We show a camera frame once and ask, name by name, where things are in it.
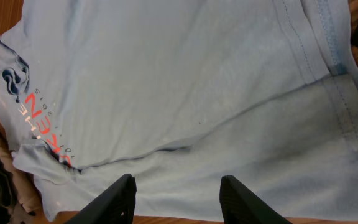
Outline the light blue printed t-shirt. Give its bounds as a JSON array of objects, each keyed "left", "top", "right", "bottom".
[{"left": 0, "top": 0, "right": 358, "bottom": 221}]

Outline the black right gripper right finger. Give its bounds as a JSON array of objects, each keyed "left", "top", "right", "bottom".
[{"left": 219, "top": 175, "right": 291, "bottom": 224}]

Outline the folded beige garment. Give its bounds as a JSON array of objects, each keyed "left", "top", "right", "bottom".
[{"left": 0, "top": 133, "right": 42, "bottom": 212}]

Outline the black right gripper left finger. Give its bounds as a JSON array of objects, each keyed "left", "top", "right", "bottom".
[{"left": 65, "top": 174, "right": 137, "bottom": 224}]

